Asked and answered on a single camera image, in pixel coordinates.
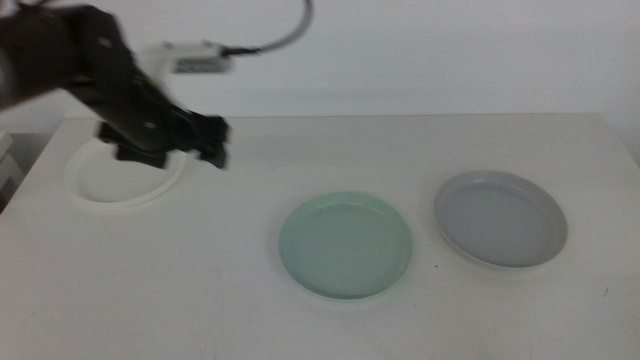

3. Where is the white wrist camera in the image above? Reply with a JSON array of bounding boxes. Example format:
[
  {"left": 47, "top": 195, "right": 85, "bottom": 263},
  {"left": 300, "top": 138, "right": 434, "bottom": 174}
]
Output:
[{"left": 143, "top": 39, "right": 235, "bottom": 77}]

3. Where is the mint green shallow bowl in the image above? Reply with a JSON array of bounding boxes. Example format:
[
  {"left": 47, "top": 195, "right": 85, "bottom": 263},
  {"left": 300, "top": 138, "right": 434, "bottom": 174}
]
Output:
[{"left": 277, "top": 191, "right": 415, "bottom": 302}]

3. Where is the white shallow bowl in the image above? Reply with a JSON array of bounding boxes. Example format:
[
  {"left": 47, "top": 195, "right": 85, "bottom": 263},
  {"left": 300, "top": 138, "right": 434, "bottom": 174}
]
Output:
[{"left": 63, "top": 134, "right": 188, "bottom": 212}]

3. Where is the grey shallow bowl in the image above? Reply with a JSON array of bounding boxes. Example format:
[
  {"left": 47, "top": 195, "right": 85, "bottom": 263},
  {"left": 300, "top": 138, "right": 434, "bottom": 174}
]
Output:
[{"left": 432, "top": 169, "right": 569, "bottom": 270}]

